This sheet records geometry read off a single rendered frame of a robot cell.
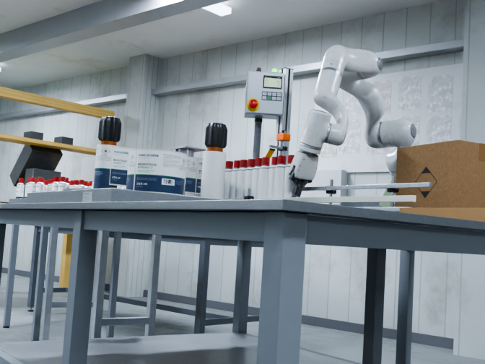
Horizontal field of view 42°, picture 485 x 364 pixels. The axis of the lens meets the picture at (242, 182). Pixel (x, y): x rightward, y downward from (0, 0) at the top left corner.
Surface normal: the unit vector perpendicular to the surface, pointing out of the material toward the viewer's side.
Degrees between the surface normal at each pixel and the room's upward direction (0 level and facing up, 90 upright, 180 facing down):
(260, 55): 90
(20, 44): 90
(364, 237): 90
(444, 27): 90
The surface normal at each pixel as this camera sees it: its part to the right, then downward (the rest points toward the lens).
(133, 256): 0.75, -0.01
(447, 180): -0.88, -0.10
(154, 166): 0.07, -0.08
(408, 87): -0.66, -0.11
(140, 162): -0.41, -0.11
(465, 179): 0.47, -0.04
